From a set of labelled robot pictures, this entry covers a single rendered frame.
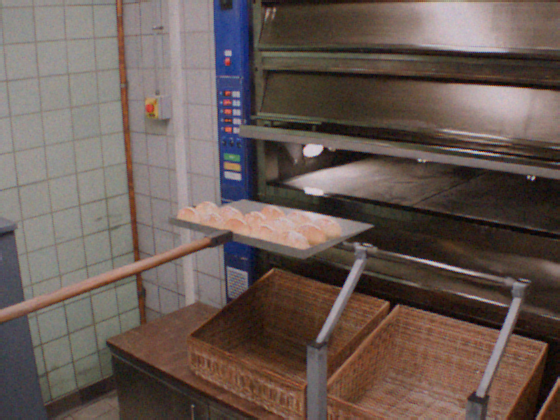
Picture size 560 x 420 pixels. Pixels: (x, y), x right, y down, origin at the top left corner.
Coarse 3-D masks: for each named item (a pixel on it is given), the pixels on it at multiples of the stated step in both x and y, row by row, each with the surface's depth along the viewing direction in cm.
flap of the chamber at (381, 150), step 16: (304, 144) 218; (320, 144) 213; (336, 144) 209; (352, 144) 205; (368, 144) 201; (432, 160) 187; (448, 160) 183; (464, 160) 180; (480, 160) 177; (544, 176) 165
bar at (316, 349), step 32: (384, 256) 178; (416, 256) 173; (352, 288) 181; (512, 288) 154; (512, 320) 150; (320, 352) 172; (320, 384) 175; (480, 384) 145; (320, 416) 178; (480, 416) 141
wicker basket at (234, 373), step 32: (256, 288) 251; (288, 288) 252; (320, 288) 242; (224, 320) 240; (256, 320) 254; (288, 320) 251; (320, 320) 241; (352, 320) 231; (192, 352) 228; (224, 352) 215; (256, 352) 244; (288, 352) 244; (352, 352) 210; (224, 384) 219; (256, 384) 208; (288, 384) 196; (288, 416) 200
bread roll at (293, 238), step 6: (282, 234) 180; (288, 234) 178; (294, 234) 177; (300, 234) 178; (282, 240) 179; (288, 240) 177; (294, 240) 176; (300, 240) 176; (306, 240) 177; (294, 246) 176; (300, 246) 176; (306, 246) 177
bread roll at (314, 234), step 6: (300, 228) 185; (306, 228) 184; (312, 228) 183; (318, 228) 183; (306, 234) 183; (312, 234) 182; (318, 234) 182; (324, 234) 183; (312, 240) 182; (318, 240) 182; (324, 240) 183
